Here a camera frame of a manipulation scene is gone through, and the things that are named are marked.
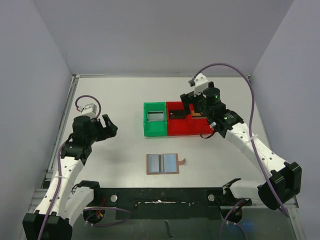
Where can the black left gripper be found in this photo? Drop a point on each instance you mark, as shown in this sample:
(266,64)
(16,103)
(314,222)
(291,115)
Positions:
(101,128)

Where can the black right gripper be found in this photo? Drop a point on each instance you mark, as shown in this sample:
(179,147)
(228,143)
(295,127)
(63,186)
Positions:
(188,99)

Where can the green plastic bin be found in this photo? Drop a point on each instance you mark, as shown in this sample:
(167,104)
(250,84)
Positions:
(155,119)

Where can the brown leather card holder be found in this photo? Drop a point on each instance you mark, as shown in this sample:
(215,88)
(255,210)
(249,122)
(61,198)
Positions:
(171,164)

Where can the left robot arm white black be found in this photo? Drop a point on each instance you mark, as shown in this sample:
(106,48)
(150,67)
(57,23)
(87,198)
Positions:
(54,217)

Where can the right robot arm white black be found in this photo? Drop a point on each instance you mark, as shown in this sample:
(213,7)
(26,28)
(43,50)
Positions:
(282,179)

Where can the gold card in bin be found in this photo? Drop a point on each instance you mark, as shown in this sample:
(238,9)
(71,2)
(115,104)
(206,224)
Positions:
(196,115)

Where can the black card in bin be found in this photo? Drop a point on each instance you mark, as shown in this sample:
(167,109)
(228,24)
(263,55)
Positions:
(177,114)

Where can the blue white striped card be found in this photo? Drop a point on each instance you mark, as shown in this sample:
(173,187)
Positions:
(156,163)

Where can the right red plastic bin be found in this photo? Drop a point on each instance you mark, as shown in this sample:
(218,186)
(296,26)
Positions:
(197,126)

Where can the red plastic bin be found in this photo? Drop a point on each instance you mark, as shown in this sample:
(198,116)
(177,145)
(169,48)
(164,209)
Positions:
(197,126)
(176,127)

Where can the middle red plastic bin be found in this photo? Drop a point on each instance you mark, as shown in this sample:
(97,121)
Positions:
(176,127)

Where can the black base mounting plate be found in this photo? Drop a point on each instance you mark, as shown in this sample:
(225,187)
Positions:
(164,203)

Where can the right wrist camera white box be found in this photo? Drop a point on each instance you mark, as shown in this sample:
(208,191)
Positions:
(200,83)

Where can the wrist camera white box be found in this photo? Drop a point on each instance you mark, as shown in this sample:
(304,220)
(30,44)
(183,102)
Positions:
(200,83)
(90,110)

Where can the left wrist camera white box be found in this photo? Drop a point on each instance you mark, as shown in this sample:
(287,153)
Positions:
(90,110)

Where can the aluminium front rail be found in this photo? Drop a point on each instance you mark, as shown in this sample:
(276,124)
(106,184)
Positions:
(39,194)

